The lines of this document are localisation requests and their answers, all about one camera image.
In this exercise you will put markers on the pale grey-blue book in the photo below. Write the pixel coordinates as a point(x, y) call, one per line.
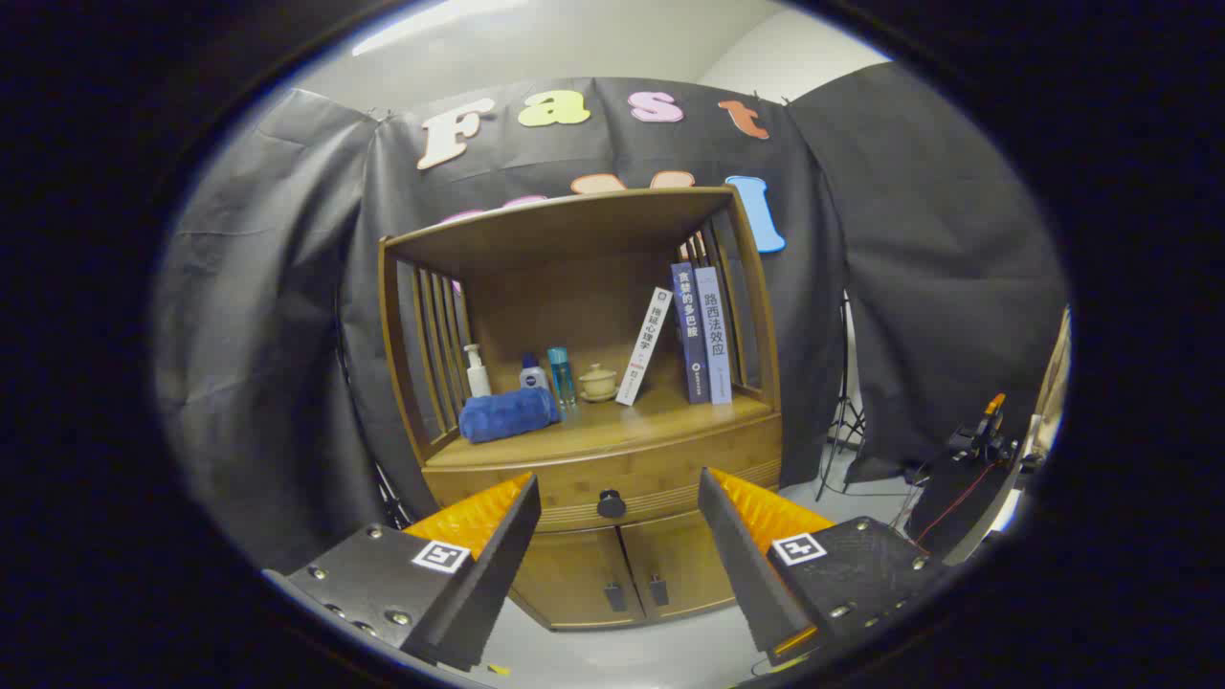
point(715, 335)

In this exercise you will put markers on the clear blue bottle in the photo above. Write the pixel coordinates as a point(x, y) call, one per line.
point(562, 378)

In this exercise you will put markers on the black tripod stand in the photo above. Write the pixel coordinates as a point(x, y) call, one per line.
point(842, 421)

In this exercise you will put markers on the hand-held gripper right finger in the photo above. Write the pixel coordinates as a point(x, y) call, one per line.
point(737, 555)

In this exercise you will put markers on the wooden cabinet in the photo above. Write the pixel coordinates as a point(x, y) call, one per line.
point(574, 287)

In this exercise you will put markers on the rolled blue towel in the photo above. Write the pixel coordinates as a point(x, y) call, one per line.
point(507, 413)

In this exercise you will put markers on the wooden drawer with black knob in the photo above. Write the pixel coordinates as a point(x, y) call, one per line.
point(651, 469)

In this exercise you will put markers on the dark blue book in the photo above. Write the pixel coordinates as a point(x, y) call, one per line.
point(691, 335)

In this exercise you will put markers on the white pump bottle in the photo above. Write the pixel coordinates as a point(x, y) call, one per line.
point(478, 381)

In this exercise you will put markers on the beige lidded ceramic cup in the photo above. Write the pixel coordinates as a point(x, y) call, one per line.
point(599, 385)

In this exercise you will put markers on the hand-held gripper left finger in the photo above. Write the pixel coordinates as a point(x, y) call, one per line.
point(498, 565)

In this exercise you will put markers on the wooden cabinet door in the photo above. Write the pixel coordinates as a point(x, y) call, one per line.
point(565, 574)
point(689, 565)

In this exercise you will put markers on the white book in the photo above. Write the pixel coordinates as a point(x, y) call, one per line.
point(643, 349)

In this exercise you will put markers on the black backdrop cloth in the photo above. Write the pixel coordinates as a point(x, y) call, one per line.
point(287, 335)

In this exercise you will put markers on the white bottle with blue cap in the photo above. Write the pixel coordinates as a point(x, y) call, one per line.
point(533, 375)

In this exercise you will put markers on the wooden countertop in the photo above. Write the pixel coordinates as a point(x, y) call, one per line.
point(622, 426)

